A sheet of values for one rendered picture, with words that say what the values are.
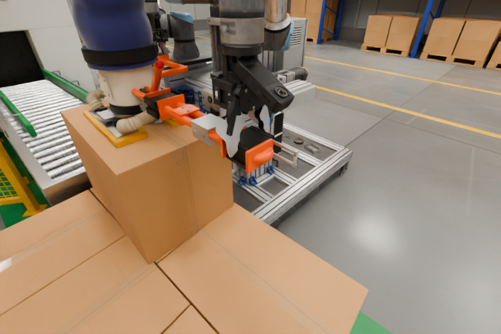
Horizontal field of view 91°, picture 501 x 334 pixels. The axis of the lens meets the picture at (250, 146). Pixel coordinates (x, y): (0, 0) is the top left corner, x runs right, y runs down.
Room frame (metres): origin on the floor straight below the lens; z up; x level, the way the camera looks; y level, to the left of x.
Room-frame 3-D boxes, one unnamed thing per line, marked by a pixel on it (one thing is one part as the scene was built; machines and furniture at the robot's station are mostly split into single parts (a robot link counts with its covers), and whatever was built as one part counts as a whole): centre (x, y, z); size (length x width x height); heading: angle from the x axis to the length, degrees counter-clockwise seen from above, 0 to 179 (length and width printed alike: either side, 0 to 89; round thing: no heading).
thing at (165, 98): (0.69, 0.25, 1.07); 0.10 x 0.08 x 0.06; 135
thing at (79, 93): (2.31, 1.69, 0.60); 1.60 x 0.11 x 0.09; 49
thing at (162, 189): (0.87, 0.43, 0.74); 0.60 x 0.40 x 0.40; 45
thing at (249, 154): (0.44, 0.01, 1.07); 0.08 x 0.07 x 0.05; 45
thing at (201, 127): (0.54, 0.10, 1.07); 0.07 x 0.07 x 0.04; 45
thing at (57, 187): (1.11, 0.71, 0.58); 0.70 x 0.03 x 0.06; 139
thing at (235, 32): (0.47, 0.02, 1.30); 0.08 x 0.08 x 0.05
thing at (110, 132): (0.80, 0.50, 0.97); 0.34 x 0.10 x 0.05; 45
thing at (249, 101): (0.47, 0.02, 1.21); 0.09 x 0.08 x 0.12; 45
